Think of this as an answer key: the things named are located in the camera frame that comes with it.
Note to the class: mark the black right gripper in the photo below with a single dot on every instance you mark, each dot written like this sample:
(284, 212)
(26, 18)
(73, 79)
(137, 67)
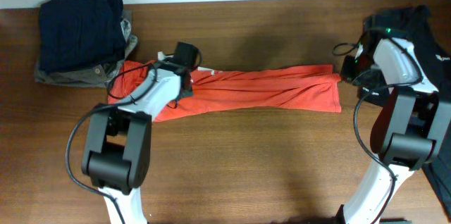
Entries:
(347, 68)

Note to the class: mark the folded navy blue garment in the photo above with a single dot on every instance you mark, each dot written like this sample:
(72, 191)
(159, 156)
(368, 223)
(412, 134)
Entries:
(80, 34)

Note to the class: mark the orange t-shirt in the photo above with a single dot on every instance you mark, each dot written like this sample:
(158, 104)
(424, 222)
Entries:
(312, 88)

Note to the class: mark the folded grey garment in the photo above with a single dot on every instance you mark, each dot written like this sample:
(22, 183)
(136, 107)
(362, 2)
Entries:
(97, 76)

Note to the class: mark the black t-shirt with white logo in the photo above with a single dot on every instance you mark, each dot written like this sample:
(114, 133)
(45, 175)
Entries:
(416, 18)

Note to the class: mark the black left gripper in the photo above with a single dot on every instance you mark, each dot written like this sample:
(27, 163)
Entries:
(189, 91)

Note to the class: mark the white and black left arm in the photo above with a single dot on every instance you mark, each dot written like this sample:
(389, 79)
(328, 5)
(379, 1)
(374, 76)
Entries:
(118, 143)

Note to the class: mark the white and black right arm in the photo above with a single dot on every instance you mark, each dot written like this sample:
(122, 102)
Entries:
(403, 114)

